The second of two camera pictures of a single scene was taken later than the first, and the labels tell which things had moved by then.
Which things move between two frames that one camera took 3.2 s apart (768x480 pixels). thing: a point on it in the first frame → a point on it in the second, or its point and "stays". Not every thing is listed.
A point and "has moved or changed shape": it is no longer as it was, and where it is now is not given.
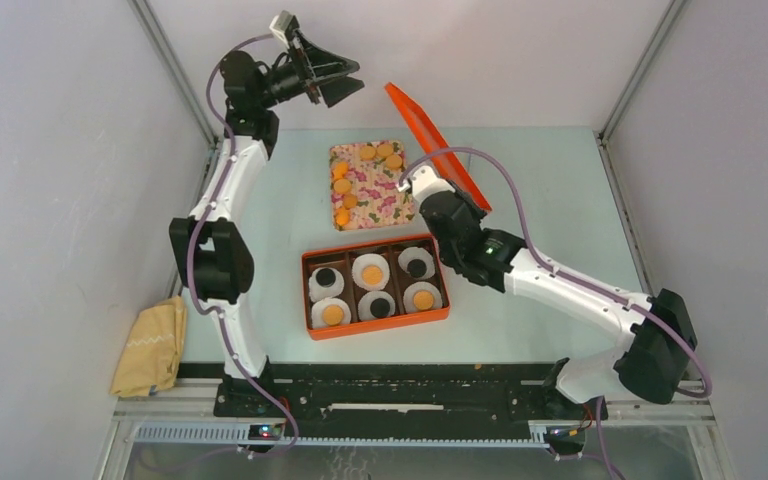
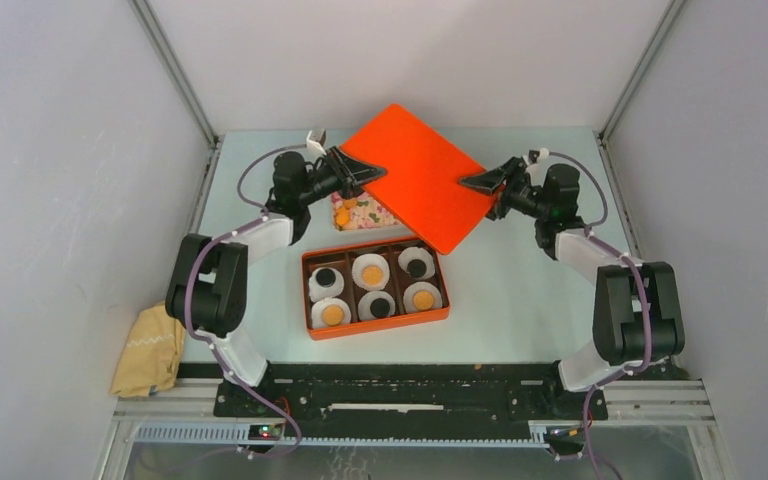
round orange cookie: (423, 300) stays
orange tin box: (374, 285) stays
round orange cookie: (372, 274) stays
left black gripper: (311, 64) → (349, 172)
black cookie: (380, 307) stays
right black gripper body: (474, 214) → (514, 196)
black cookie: (325, 277) stays
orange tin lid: (452, 165) has moved or changed shape
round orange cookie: (332, 315) stays
